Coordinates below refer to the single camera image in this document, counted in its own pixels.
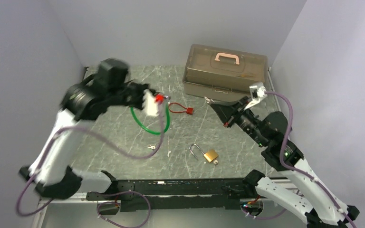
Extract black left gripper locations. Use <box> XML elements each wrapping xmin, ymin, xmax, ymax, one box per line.
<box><xmin>107</xmin><ymin>82</ymin><xmax>156</xmax><ymax>111</ymax></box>

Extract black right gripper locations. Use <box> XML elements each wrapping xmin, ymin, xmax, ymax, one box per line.
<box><xmin>210</xmin><ymin>95</ymin><xmax>268</xmax><ymax>146</ymax></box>

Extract green cable loop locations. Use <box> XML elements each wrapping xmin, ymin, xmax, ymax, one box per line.
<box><xmin>129</xmin><ymin>102</ymin><xmax>171</xmax><ymax>136</ymax></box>

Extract brass padlock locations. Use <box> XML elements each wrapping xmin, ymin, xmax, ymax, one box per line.
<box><xmin>189</xmin><ymin>143</ymin><xmax>219</xmax><ymax>163</ymax></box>

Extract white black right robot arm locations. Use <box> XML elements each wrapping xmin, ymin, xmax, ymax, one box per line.
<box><xmin>208</xmin><ymin>96</ymin><xmax>360</xmax><ymax>228</ymax></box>

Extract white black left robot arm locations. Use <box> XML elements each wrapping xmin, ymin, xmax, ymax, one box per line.
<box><xmin>19</xmin><ymin>58</ymin><xmax>155</xmax><ymax>200</ymax></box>

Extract beige plastic toolbox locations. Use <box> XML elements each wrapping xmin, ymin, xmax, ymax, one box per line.
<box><xmin>182</xmin><ymin>44</ymin><xmax>268</xmax><ymax>102</ymax></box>

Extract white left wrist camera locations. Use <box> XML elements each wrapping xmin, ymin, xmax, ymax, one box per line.
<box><xmin>142</xmin><ymin>89</ymin><xmax>170</xmax><ymax>117</ymax></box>

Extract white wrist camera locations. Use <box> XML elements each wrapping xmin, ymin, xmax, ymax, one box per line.
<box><xmin>244</xmin><ymin>82</ymin><xmax>267</xmax><ymax>110</ymax></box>
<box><xmin>142</xmin><ymin>89</ymin><xmax>170</xmax><ymax>117</ymax></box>

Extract red cable lock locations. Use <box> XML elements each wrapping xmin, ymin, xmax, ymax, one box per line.
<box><xmin>168</xmin><ymin>102</ymin><xmax>194</xmax><ymax>115</ymax></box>

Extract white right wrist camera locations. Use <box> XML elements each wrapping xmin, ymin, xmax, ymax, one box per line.
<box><xmin>244</xmin><ymin>82</ymin><xmax>267</xmax><ymax>110</ymax></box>

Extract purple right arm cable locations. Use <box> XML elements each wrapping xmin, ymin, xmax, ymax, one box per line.
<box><xmin>241</xmin><ymin>91</ymin><xmax>358</xmax><ymax>228</ymax></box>

